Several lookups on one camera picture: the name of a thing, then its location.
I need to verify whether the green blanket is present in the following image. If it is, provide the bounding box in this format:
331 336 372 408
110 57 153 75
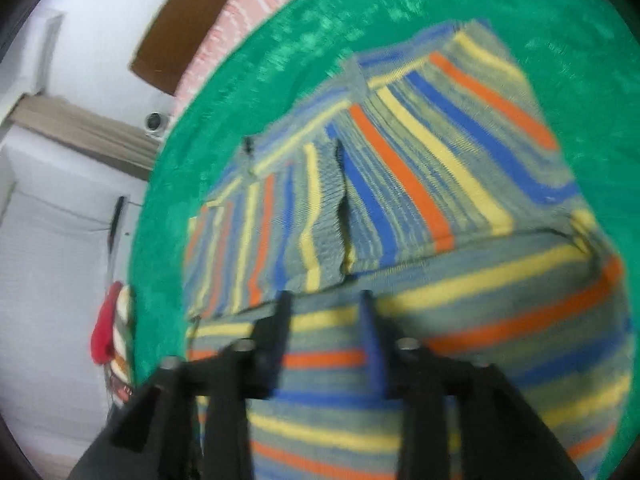
127 0 640 480

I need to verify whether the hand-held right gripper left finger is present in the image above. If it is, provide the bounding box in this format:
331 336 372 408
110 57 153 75
67 290 294 480

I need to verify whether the beige curtain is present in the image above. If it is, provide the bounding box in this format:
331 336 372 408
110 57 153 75
7 94 161 181

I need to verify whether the pink striped bed sheet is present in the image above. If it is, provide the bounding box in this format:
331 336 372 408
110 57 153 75
172 0 346 111

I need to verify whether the striped knit sweater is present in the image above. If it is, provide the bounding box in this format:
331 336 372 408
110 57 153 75
182 19 635 480

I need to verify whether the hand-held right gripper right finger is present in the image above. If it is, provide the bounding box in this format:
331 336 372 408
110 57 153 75
359 290 585 480

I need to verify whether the red knit hat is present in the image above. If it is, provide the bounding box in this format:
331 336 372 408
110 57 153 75
90 281 124 365

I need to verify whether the striped folded garment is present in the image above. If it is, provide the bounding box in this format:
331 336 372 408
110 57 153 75
109 285 137 391

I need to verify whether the white cabinet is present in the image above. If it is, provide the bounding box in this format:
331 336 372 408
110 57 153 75
0 150 146 461

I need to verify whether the wooden headboard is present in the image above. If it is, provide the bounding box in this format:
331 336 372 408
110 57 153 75
130 0 266 97

